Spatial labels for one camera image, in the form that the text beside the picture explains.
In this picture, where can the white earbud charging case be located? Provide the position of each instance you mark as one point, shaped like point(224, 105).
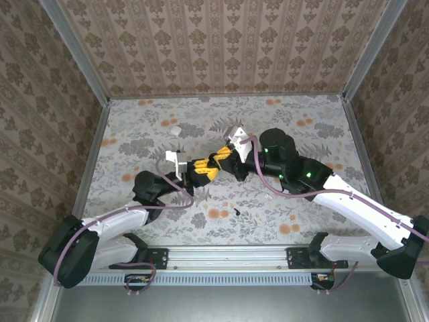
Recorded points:
point(175, 131)

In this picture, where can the small black screw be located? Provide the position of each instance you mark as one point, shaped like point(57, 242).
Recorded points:
point(237, 211)

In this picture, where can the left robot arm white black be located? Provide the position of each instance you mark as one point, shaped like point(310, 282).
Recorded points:
point(114, 218)

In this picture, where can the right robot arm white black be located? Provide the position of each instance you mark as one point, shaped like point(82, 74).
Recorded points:
point(352, 208)

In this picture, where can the grey metal panel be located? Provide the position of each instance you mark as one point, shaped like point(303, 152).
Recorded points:
point(228, 305)

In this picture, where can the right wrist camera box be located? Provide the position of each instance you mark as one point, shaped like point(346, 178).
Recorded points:
point(238, 142)

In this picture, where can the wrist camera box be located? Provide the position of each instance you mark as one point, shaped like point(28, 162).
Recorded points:
point(238, 142)
point(177, 164)

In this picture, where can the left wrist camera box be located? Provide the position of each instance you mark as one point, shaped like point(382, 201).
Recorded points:
point(177, 164)

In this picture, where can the aluminium side rail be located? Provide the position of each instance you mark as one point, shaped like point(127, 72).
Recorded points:
point(357, 141)
point(95, 141)

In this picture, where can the long aluminium base rail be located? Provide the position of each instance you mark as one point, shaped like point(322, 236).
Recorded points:
point(228, 256)

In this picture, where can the aluminium corner post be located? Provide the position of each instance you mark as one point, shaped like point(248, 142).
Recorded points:
point(372, 50)
point(77, 53)

